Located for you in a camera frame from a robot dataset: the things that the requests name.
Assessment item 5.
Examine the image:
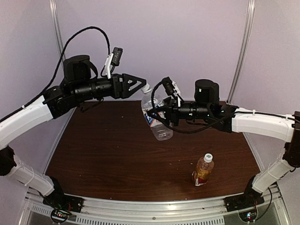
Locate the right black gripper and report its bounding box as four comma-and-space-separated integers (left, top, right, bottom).
148, 96, 211, 126

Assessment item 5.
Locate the clear water bottle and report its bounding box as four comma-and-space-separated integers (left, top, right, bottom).
141, 90, 174, 141

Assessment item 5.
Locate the white water bottle cap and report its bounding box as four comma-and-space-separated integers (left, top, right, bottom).
141, 83, 152, 94

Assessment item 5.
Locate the white tea bottle cap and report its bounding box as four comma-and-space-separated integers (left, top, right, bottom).
203, 153, 213, 163

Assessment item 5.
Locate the amber tea bottle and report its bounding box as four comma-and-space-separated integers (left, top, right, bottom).
192, 156, 214, 187

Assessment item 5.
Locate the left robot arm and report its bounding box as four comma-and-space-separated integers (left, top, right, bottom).
0, 53, 146, 208

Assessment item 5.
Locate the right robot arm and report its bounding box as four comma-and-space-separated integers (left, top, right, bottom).
147, 77, 300, 207

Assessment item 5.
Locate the right circuit board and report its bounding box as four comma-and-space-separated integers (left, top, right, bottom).
239, 209, 258, 223

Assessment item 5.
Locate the circuit board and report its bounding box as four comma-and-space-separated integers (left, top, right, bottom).
239, 209, 258, 223
50, 209, 72, 223

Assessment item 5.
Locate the left circuit board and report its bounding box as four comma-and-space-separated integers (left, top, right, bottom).
50, 209, 72, 223

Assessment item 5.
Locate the right black braided cable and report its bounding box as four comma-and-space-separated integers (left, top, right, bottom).
150, 81, 300, 134

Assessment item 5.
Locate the black braided cable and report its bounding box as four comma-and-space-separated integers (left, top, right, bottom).
150, 81, 300, 134
0, 26, 111, 124

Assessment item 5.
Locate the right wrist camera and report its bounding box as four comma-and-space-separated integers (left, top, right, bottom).
161, 77, 181, 107

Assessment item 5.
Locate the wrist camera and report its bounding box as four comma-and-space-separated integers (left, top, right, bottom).
100, 47, 123, 79
161, 77, 181, 107

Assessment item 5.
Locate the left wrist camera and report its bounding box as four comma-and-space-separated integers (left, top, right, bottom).
100, 47, 123, 79

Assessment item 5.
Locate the left black braided cable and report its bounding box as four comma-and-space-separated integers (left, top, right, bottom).
0, 26, 111, 124

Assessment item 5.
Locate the left aluminium frame post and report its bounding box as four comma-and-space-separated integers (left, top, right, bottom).
48, 0, 79, 105

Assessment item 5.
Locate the aluminium frame post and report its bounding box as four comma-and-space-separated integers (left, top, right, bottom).
226, 0, 255, 103
48, 0, 79, 105

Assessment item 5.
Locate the front aluminium rail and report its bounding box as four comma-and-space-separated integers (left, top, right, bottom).
17, 186, 291, 225

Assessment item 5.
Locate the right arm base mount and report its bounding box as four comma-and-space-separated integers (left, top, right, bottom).
224, 176, 264, 212

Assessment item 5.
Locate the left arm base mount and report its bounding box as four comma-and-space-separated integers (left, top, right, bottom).
40, 176, 83, 213

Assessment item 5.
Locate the right aluminium frame post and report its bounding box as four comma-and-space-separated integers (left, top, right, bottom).
226, 0, 255, 103

